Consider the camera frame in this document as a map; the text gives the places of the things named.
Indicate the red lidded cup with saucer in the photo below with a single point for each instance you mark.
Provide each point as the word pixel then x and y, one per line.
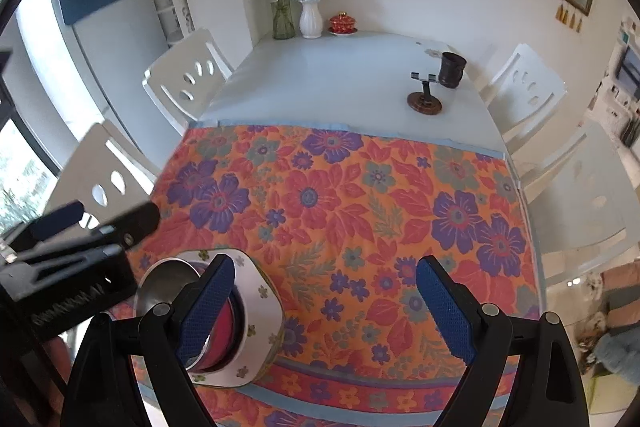
pixel 342 24

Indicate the white dining chair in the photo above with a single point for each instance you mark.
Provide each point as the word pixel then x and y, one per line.
pixel 575 207
pixel 80 177
pixel 525 102
pixel 175 97

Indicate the yellow hanging tassels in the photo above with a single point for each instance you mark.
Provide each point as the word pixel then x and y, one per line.
pixel 570 17

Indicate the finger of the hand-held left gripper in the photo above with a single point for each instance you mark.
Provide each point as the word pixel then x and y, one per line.
pixel 57 219
pixel 135 222

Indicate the white floral plate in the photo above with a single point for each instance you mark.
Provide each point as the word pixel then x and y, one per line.
pixel 260 307

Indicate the steel bowl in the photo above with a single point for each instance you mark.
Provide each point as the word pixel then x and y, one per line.
pixel 160 282

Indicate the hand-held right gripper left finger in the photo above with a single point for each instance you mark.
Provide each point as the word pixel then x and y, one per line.
pixel 207 307

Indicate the dark brown mug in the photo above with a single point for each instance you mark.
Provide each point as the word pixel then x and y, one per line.
pixel 452 69

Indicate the television screen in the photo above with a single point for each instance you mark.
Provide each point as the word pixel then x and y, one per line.
pixel 630 72

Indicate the pink plate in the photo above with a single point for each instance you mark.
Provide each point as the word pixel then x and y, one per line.
pixel 222 332

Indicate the orange floral tablecloth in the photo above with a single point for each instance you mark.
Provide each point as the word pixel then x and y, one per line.
pixel 350 207

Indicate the white shelf unit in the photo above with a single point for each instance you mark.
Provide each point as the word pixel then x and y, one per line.
pixel 175 12

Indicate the round wooden stand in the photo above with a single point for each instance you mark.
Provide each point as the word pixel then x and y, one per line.
pixel 425 102

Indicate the window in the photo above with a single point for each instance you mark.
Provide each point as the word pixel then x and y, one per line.
pixel 20 177

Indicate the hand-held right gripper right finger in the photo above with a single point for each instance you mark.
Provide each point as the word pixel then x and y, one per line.
pixel 447 307

